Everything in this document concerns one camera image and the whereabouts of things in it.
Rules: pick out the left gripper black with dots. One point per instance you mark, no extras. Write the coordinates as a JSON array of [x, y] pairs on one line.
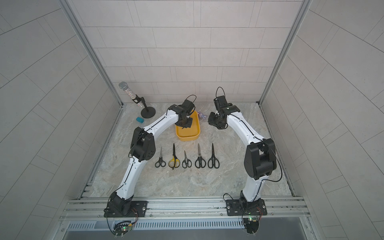
[[184, 122]]

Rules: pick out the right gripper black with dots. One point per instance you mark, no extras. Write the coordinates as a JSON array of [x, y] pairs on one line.
[[214, 120]]

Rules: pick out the yellow plastic storage box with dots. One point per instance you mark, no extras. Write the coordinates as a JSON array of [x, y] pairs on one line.
[[192, 133]]

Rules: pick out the all black scissors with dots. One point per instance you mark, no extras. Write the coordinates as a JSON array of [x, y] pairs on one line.
[[213, 162]]

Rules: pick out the small black scissors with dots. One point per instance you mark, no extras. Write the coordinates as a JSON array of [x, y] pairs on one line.
[[186, 163]]

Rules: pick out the yellow handle black scissors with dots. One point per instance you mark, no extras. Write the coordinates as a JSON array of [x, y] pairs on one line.
[[174, 162]]

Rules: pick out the silver blade black scissors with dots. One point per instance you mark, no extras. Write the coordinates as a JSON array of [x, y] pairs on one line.
[[200, 162]]

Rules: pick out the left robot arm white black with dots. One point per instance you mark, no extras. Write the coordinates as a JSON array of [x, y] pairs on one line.
[[143, 148]]

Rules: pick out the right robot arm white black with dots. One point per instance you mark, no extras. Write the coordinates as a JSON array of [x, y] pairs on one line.
[[260, 157]]

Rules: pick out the purple toy figure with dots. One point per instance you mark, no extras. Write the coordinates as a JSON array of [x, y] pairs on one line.
[[201, 115]]

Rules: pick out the teal eraser block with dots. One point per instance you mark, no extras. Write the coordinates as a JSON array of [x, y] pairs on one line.
[[140, 120]]

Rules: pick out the glitter silver microphone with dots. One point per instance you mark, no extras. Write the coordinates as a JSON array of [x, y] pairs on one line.
[[129, 91]]

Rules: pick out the right circuit board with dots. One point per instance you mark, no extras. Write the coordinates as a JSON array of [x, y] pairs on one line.
[[251, 225]]

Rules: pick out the circuit board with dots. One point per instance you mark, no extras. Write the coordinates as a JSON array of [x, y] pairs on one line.
[[251, 225], [120, 229]]

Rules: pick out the left circuit board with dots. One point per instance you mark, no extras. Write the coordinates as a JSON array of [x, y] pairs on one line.
[[120, 229]]

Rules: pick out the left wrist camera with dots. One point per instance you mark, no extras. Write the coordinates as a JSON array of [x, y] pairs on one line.
[[188, 106]]

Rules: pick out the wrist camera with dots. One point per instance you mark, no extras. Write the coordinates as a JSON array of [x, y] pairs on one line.
[[188, 106], [221, 103]]

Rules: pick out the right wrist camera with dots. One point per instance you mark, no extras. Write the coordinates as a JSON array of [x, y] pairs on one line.
[[221, 103]]

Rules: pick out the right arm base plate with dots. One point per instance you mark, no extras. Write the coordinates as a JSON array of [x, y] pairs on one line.
[[237, 207]]

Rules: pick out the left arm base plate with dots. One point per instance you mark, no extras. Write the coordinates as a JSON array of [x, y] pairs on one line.
[[135, 208]]

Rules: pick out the aluminium frame rail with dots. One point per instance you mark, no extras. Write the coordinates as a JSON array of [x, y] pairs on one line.
[[165, 208]]

